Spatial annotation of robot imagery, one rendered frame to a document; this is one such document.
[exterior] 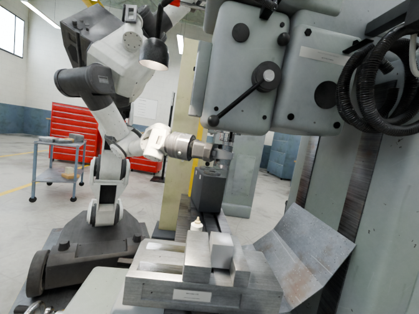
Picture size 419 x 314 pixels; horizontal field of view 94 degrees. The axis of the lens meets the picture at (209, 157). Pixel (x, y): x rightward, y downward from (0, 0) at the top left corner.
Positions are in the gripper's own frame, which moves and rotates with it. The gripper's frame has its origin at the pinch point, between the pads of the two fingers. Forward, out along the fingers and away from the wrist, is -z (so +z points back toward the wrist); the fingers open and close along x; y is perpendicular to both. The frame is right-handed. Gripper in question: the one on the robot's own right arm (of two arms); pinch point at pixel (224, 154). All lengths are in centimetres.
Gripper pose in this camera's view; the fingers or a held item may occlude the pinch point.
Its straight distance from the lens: 61.9
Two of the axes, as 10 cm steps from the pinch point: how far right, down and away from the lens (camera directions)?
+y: -1.7, 9.8, 1.2
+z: -9.6, -1.9, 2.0
